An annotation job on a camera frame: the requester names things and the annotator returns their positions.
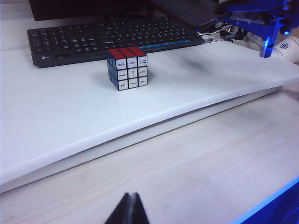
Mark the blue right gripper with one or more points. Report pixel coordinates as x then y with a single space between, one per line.
286 14

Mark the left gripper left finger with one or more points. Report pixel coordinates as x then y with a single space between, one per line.
123 212

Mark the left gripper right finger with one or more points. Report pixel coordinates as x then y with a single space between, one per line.
137 212

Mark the black smartphone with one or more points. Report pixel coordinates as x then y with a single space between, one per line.
191 14

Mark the Rubik's cube with printed stickers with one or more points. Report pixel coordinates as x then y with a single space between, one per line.
130 72

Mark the white cup with blue logo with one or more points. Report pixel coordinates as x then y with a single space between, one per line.
289 49

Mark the white riser base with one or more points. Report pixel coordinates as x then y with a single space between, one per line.
140 138

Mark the white desk riser board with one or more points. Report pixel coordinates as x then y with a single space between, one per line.
70 116

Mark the black AOC monitor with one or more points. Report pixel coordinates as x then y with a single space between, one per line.
81 9

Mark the black computer keyboard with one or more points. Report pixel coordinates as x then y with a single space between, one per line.
70 42

